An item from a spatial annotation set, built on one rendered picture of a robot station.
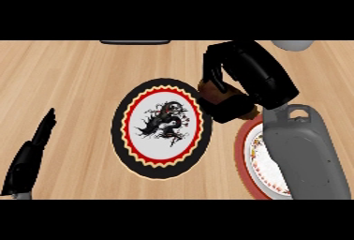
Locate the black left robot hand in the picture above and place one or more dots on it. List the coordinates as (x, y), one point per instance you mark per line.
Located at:
(27, 159)

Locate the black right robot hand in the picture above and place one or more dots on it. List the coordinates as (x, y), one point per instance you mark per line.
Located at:
(259, 73)

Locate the brown sweet potato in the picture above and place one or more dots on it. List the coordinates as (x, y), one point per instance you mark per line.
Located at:
(222, 93)

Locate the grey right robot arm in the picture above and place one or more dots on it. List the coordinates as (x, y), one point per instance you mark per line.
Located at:
(306, 153)

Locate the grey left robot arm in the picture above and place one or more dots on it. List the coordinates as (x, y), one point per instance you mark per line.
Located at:
(23, 195)

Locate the black-rimmed plate with dragon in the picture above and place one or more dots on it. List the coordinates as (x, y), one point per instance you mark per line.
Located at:
(161, 128)

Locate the red-rimmed white plate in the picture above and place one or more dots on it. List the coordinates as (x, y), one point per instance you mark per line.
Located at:
(260, 159)

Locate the pale grey rounded object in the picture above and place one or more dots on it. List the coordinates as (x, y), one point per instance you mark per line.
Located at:
(292, 44)

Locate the dark grey flat object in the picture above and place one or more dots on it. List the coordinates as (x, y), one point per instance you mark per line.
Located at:
(135, 42)

